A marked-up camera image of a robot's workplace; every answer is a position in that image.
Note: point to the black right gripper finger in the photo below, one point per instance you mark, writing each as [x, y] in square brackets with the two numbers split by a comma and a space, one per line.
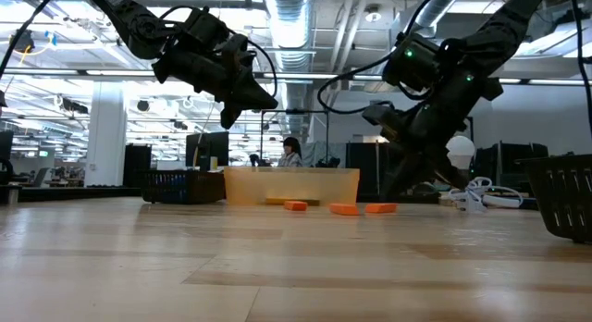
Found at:
[400, 174]
[447, 167]

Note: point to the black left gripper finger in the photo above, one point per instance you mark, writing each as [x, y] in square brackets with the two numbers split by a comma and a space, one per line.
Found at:
[245, 77]
[226, 94]

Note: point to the orange eraser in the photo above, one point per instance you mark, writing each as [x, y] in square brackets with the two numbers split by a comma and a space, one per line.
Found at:
[296, 206]
[380, 208]
[344, 209]

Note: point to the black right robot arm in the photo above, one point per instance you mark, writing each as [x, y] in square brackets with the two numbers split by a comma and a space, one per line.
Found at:
[504, 26]

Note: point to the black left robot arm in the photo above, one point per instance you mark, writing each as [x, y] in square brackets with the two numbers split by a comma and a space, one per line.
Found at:
[134, 23]

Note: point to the white bulb lamp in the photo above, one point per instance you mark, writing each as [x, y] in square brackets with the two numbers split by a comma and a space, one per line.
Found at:
[464, 146]

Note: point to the black partition panel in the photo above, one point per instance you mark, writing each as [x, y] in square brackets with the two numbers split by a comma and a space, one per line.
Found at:
[365, 169]

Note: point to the long ceiling light bar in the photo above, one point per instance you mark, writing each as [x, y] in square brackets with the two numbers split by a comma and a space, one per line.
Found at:
[300, 76]

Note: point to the black computer monitor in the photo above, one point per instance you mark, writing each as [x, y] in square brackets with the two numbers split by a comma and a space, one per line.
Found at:
[208, 148]

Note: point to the wide black cabinet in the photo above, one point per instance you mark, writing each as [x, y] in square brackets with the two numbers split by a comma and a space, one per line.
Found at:
[509, 162]

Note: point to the distant black robot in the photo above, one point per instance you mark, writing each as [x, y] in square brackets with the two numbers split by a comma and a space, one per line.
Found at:
[328, 162]

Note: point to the person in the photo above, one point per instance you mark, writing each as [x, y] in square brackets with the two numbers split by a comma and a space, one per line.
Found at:
[290, 157]

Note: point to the orange translucent plastic bin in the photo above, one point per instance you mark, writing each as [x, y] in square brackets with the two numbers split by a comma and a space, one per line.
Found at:
[259, 185]

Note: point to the black mesh basket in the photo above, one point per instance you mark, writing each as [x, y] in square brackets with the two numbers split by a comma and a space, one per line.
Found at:
[564, 197]
[208, 192]

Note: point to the tall black cabinet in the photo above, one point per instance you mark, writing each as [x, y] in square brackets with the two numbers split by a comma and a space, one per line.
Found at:
[137, 167]

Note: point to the round white ceiling sensor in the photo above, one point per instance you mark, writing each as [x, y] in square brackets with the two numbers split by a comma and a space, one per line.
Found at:
[373, 16]

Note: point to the white square pillar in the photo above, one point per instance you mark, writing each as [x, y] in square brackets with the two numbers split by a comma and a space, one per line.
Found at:
[106, 141]

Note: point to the black ceiling device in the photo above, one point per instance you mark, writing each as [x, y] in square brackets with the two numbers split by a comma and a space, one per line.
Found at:
[22, 40]

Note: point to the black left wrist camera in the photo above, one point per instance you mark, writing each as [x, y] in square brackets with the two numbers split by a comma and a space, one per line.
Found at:
[231, 117]

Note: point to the black gantry frame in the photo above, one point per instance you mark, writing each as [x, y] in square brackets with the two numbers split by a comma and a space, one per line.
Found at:
[296, 112]

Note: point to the silver ribbed air duct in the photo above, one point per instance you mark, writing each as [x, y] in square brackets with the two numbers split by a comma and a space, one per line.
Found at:
[290, 26]
[432, 9]

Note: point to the black aluminium table frame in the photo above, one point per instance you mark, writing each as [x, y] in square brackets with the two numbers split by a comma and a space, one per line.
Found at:
[69, 194]

